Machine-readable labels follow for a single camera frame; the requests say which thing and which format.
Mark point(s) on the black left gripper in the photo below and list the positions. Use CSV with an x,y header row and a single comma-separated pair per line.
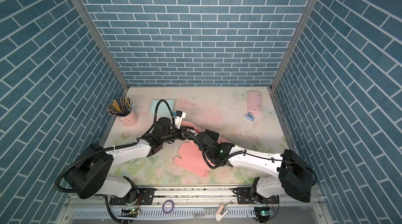
x,y
182,129

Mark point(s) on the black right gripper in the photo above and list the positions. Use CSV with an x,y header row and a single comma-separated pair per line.
x,y
214,136

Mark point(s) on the mint green paper box sheet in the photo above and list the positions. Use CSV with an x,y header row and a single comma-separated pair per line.
x,y
162,109

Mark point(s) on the pink paper box sheet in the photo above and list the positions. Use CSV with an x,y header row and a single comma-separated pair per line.
x,y
190,160

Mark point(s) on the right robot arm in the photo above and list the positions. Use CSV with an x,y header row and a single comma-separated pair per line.
x,y
287,172

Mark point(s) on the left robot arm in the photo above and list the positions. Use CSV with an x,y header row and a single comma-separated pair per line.
x,y
89,174

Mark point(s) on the pink metal pencil bucket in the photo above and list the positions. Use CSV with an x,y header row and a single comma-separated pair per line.
x,y
129,120

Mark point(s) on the bundle of colored pencils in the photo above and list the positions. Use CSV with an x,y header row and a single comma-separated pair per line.
x,y
120,107

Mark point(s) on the white pink clip tool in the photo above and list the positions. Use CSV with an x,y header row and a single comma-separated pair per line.
x,y
221,212

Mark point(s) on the pink pencil case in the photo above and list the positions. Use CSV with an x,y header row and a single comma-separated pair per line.
x,y
254,102

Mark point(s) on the purple tape roll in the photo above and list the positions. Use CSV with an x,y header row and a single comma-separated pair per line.
x,y
168,206

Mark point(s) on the aluminium front rail frame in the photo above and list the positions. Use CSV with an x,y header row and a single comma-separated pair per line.
x,y
193,201

